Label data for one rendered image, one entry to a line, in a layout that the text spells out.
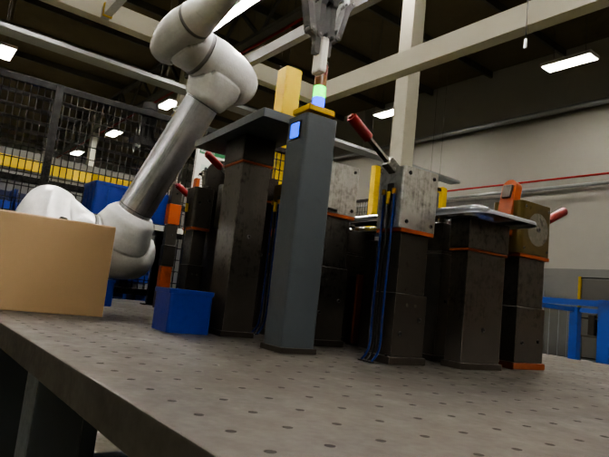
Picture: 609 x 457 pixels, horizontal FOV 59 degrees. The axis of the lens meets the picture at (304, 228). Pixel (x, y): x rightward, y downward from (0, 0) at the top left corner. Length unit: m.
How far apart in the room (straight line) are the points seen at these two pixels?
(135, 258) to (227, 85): 0.56
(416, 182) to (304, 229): 0.23
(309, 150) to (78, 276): 0.69
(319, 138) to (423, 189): 0.22
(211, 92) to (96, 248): 0.53
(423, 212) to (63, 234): 0.85
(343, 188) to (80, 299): 0.69
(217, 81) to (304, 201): 0.67
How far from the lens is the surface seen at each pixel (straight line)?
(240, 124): 1.19
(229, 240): 1.21
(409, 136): 9.77
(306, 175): 1.00
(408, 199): 1.01
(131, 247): 1.63
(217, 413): 0.47
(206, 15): 1.46
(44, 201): 1.58
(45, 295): 1.42
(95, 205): 2.22
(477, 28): 5.58
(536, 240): 1.30
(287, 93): 2.93
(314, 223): 1.00
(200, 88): 1.58
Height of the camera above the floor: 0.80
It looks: 7 degrees up
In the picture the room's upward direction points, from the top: 6 degrees clockwise
